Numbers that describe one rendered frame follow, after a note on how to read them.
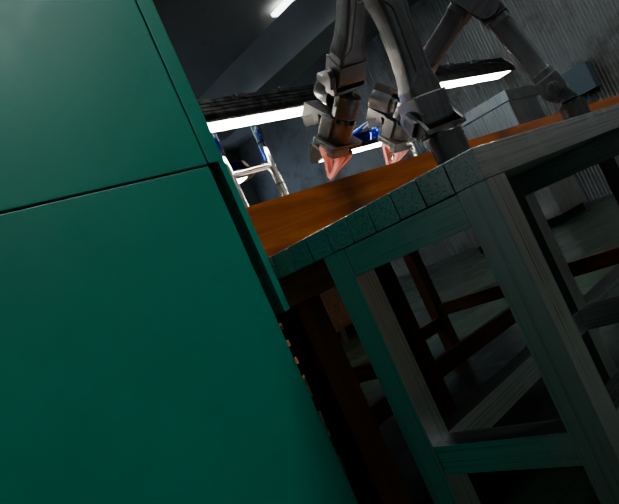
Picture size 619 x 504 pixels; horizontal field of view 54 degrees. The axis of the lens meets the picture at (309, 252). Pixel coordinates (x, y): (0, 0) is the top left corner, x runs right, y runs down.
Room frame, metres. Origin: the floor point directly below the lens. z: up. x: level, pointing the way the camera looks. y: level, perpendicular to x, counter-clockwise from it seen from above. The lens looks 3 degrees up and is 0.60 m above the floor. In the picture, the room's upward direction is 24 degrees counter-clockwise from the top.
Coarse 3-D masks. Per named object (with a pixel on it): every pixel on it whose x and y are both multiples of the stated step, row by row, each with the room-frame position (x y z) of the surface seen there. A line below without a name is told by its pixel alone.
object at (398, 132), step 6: (396, 120) 1.63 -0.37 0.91; (396, 126) 1.64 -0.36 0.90; (396, 132) 1.64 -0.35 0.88; (402, 132) 1.64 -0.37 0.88; (378, 138) 1.66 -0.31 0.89; (384, 138) 1.65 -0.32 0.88; (396, 138) 1.65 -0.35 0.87; (402, 138) 1.65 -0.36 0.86; (408, 138) 1.69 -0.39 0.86; (414, 138) 1.69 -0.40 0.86; (390, 144) 1.64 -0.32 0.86; (396, 144) 1.63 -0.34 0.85; (402, 144) 1.65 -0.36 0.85
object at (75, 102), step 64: (0, 0) 0.80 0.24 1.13; (64, 0) 0.86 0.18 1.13; (128, 0) 0.93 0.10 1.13; (0, 64) 0.78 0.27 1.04; (64, 64) 0.83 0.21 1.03; (128, 64) 0.90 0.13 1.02; (0, 128) 0.76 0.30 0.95; (64, 128) 0.81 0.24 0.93; (128, 128) 0.87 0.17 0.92; (192, 128) 0.94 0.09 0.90; (0, 192) 0.74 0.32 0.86; (64, 192) 0.78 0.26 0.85
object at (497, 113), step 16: (496, 96) 7.46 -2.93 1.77; (512, 96) 7.46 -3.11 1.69; (528, 96) 7.79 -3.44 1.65; (480, 112) 7.67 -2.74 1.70; (496, 112) 7.55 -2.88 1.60; (512, 112) 7.42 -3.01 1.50; (528, 112) 7.68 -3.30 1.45; (464, 128) 7.90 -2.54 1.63; (480, 128) 7.75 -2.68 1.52; (496, 128) 7.61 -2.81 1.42; (544, 192) 7.46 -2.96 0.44; (560, 192) 7.56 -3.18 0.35; (576, 192) 7.87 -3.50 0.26; (544, 208) 7.53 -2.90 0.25; (560, 208) 7.43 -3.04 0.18; (576, 208) 7.80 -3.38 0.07
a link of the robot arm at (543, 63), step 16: (496, 16) 1.46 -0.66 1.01; (496, 32) 1.47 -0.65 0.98; (512, 32) 1.46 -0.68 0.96; (512, 48) 1.47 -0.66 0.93; (528, 48) 1.45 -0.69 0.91; (528, 64) 1.46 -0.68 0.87; (544, 64) 1.44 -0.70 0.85; (544, 80) 1.44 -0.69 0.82; (560, 80) 1.43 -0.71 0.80; (544, 96) 1.45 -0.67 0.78
